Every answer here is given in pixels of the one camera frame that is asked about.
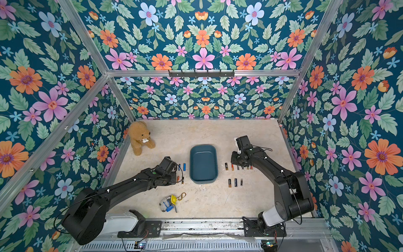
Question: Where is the teal plastic storage box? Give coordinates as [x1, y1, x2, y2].
[190, 144, 218, 184]

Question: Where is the keychain toy with yellow cap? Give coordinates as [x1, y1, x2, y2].
[159, 192, 187, 213]

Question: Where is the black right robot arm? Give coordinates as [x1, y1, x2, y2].
[231, 147, 314, 227]

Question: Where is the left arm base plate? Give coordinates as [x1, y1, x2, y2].
[118, 220, 162, 238]

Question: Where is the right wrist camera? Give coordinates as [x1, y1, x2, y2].
[236, 135, 253, 153]

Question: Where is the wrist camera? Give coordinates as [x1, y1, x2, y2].
[158, 156, 178, 174]
[236, 135, 253, 153]

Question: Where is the black hook rail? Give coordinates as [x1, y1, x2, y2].
[168, 70, 235, 78]

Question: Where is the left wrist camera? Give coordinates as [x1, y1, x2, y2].
[158, 156, 178, 174]

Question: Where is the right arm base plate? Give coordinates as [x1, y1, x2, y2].
[242, 217, 287, 237]

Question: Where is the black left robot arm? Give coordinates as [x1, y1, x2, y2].
[61, 167, 177, 245]

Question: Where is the brown teddy bear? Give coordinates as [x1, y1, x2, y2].
[128, 121, 156, 156]

